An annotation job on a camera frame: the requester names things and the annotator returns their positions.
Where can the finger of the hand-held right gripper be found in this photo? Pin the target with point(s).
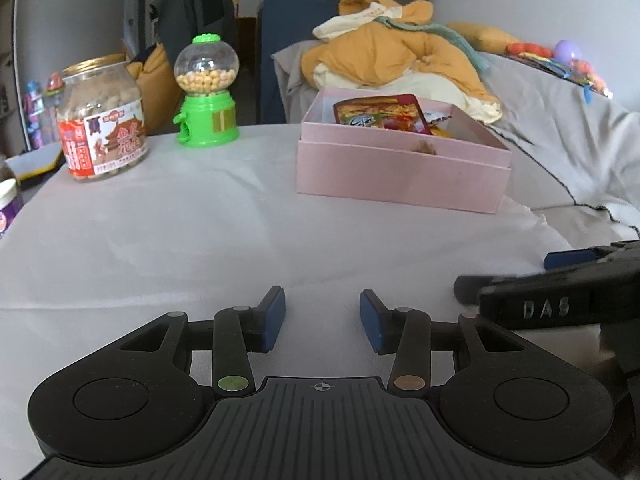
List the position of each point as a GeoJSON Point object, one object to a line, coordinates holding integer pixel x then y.
{"type": "Point", "coordinates": [480, 287]}
{"type": "Point", "coordinates": [570, 260]}

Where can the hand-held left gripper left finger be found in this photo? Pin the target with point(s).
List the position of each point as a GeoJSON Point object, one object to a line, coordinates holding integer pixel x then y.
{"type": "Point", "coordinates": [272, 320]}

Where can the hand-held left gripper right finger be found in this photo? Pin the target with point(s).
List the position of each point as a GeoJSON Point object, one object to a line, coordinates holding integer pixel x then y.
{"type": "Point", "coordinates": [371, 320]}

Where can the pink cardboard box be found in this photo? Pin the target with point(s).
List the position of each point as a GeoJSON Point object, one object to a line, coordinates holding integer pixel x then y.
{"type": "Point", "coordinates": [400, 180]}

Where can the white snack packet red print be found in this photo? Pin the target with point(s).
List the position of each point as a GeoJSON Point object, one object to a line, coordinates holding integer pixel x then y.
{"type": "Point", "coordinates": [440, 119]}

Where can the brown snack piece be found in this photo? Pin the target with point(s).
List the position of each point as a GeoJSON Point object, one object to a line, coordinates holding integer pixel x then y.
{"type": "Point", "coordinates": [424, 148]}

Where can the pile of colourful toys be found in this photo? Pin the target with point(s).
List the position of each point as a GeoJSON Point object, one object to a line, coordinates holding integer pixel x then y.
{"type": "Point", "coordinates": [575, 72]}

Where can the purple plastic egg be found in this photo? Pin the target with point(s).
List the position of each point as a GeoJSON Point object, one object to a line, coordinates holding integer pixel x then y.
{"type": "Point", "coordinates": [568, 51]}

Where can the green gumball machine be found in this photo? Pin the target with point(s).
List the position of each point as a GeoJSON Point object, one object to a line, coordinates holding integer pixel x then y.
{"type": "Point", "coordinates": [207, 115]}

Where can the orange pillow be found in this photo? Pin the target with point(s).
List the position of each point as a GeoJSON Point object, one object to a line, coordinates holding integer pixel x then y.
{"type": "Point", "coordinates": [485, 37]}

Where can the orange cushion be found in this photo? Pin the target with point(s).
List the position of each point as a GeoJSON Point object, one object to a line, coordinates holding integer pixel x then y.
{"type": "Point", "coordinates": [157, 90]}

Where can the orange and cream blanket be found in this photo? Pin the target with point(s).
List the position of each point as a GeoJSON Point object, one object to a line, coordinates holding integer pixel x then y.
{"type": "Point", "coordinates": [370, 55]}

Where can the plastic jar of peanuts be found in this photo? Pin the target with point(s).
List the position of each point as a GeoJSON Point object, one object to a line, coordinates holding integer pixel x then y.
{"type": "Point", "coordinates": [102, 120]}

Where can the black and yellow tray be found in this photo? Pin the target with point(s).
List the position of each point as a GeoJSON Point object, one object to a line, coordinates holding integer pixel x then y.
{"type": "Point", "coordinates": [37, 170]}

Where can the purple paper cup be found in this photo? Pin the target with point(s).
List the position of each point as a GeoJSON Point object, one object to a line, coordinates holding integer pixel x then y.
{"type": "Point", "coordinates": [9, 210]}

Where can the colourful toys on shelf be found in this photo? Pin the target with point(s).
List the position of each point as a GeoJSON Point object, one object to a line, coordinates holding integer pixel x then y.
{"type": "Point", "coordinates": [42, 105]}

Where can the dark hanging jacket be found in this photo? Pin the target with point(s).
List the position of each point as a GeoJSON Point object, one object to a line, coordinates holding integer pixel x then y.
{"type": "Point", "coordinates": [192, 7]}

